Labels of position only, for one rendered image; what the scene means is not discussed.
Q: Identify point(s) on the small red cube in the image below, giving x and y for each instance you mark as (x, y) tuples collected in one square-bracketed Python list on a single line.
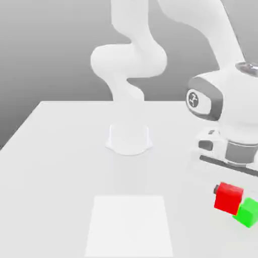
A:
[(227, 199)]

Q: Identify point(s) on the small green cube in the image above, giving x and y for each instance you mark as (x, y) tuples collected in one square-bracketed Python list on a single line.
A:
[(248, 213)]

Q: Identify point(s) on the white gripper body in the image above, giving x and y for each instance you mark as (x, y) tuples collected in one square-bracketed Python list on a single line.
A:
[(221, 169)]

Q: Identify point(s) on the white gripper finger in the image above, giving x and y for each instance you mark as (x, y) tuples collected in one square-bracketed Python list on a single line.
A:
[(217, 189)]

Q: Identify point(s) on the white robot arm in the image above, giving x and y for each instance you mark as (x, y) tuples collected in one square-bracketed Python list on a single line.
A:
[(129, 60)]

